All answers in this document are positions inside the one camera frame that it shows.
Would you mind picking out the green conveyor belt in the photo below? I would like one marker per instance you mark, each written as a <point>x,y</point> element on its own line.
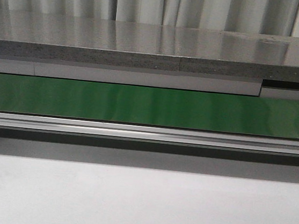
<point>150,106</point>

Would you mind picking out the grey rear conveyor rail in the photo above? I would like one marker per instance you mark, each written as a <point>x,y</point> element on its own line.
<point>129,75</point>

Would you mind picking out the aluminium front conveyor rail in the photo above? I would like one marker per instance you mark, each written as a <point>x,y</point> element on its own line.
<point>157,134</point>

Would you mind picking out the grey rear rail right segment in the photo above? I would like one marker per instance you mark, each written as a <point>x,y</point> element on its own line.
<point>274,93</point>

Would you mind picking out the white pleated curtain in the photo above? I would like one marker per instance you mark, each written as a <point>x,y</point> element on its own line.
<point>276,17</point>

